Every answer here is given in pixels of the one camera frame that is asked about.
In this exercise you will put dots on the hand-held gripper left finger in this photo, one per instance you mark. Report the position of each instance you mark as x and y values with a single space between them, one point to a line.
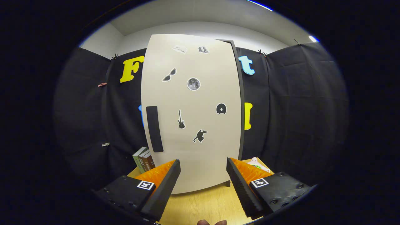
165 184

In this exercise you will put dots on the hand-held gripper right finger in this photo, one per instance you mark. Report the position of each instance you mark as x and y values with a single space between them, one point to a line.
239 184

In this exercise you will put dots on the green and pink plush toy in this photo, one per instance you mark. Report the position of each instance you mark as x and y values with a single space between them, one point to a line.
257 165

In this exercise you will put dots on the brown book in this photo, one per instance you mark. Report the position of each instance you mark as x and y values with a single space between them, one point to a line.
144 162
150 162

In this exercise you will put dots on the green book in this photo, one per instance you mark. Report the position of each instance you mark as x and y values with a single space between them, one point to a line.
137 161

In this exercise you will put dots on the dark grey cabinet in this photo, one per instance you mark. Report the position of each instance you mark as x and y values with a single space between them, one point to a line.
241 93

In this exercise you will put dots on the black backdrop cloth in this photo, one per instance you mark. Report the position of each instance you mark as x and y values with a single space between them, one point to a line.
297 109

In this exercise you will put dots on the pink clip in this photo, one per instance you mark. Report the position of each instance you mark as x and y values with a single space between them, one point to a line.
102 84

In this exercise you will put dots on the black clip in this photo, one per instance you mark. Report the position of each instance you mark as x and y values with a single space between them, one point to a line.
297 42
114 57
261 52

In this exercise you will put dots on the small ceiling light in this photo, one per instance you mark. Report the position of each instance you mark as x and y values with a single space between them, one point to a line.
313 38

